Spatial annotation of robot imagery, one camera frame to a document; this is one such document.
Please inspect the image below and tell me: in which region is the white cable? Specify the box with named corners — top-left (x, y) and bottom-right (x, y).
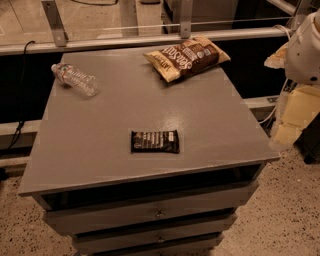
top-left (258, 78), bottom-right (290, 125)

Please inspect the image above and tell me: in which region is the metal railing bar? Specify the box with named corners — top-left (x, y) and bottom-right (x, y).
top-left (0, 26), bottom-right (294, 56)

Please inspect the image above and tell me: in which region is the grey drawer cabinet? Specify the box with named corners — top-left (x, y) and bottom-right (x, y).
top-left (19, 48), bottom-right (278, 256)

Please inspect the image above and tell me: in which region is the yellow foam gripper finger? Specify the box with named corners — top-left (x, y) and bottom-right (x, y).
top-left (264, 43), bottom-right (288, 69)

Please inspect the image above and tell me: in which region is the black hanging cable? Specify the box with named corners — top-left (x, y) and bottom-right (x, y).
top-left (6, 40), bottom-right (36, 151)

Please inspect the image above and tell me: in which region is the clear plastic water bottle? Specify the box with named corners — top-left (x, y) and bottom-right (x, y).
top-left (51, 63), bottom-right (99, 97)

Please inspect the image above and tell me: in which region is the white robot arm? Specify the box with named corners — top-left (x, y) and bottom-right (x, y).
top-left (264, 9), bottom-right (320, 85)

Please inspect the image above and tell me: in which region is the brown chip bag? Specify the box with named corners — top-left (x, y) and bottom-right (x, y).
top-left (143, 36), bottom-right (230, 83)

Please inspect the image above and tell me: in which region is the dark chocolate bar wrapper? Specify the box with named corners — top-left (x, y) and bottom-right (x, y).
top-left (131, 130), bottom-right (180, 154)

